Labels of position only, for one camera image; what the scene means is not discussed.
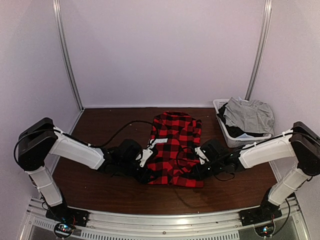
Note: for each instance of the aluminium corner post left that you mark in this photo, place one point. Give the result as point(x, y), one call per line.
point(65, 54)

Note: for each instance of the circuit board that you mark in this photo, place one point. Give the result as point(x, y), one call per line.
point(62, 230)
point(265, 230)

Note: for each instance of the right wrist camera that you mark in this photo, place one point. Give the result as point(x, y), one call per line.
point(210, 151)

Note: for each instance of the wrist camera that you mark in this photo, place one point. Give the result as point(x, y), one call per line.
point(131, 152)
point(210, 151)

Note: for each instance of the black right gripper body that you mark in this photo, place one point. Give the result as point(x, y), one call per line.
point(215, 167)

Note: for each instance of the red black plaid shirt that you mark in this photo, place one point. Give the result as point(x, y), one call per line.
point(174, 136)

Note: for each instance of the right circuit board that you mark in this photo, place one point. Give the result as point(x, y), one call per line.
point(265, 230)

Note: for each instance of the aluminium corner post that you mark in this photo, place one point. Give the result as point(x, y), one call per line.
point(264, 31)
point(65, 54)

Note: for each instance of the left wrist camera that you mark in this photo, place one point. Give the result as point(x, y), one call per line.
point(131, 152)

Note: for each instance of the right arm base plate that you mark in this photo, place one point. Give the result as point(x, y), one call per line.
point(260, 214)

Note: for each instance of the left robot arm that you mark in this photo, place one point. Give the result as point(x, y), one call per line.
point(44, 138)

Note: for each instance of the grey shirt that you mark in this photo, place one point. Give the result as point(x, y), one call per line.
point(250, 116)

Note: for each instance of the left circuit board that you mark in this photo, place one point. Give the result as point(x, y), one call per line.
point(62, 230)

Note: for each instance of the white plastic laundry basket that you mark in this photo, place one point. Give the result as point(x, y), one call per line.
point(238, 141)

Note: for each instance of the aluminium corner post right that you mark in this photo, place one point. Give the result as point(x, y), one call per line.
point(264, 31)

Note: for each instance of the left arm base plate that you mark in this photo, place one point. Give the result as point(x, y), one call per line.
point(67, 216)

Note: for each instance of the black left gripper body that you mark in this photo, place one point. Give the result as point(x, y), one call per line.
point(141, 178)

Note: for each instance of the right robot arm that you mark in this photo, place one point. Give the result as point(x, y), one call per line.
point(299, 143)

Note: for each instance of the aluminium front rail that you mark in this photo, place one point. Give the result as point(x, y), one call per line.
point(221, 225)

